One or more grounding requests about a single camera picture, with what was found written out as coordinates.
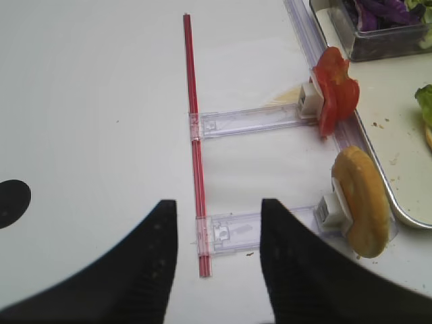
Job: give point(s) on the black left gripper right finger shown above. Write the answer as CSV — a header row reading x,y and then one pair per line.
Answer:
x,y
310,282

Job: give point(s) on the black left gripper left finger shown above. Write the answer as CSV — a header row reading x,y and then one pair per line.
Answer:
x,y
129,284

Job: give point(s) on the white tomato pusher block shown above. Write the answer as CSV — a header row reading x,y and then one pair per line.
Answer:
x,y
311,99

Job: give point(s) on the red tomato slices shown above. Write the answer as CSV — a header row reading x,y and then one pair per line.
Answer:
x,y
340,92

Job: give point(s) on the lettuce leaf on bun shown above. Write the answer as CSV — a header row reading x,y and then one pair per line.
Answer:
x,y
424,98

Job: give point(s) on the green lettuce in container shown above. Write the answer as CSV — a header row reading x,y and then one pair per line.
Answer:
x,y
422,9

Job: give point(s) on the white bun pusher block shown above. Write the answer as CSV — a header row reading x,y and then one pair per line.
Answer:
x,y
332,214

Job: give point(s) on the red left guide strip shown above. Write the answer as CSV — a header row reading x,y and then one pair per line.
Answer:
x,y
204,257

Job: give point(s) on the bun slice on left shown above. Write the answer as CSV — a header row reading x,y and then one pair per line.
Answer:
x,y
367,201

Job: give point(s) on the black round table hole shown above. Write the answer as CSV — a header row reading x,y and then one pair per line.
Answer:
x,y
15,199

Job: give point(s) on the cream rectangular tray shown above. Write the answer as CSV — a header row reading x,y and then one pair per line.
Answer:
x,y
394,130

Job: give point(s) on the bottom bun on tray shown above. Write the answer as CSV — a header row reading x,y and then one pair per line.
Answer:
x,y
428,135

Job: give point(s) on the clear salad container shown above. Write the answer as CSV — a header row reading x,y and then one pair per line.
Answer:
x,y
362,36

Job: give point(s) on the purple cabbage leaves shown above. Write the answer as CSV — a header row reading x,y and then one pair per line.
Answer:
x,y
378,15

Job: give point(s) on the clear rail with bun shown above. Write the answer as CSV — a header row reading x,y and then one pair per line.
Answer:
x,y
237,232

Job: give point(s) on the clear long left rail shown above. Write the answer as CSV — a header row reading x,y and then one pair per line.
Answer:
x,y
350,131

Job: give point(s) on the clear rail with tomato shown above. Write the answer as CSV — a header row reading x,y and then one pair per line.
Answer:
x,y
229,123

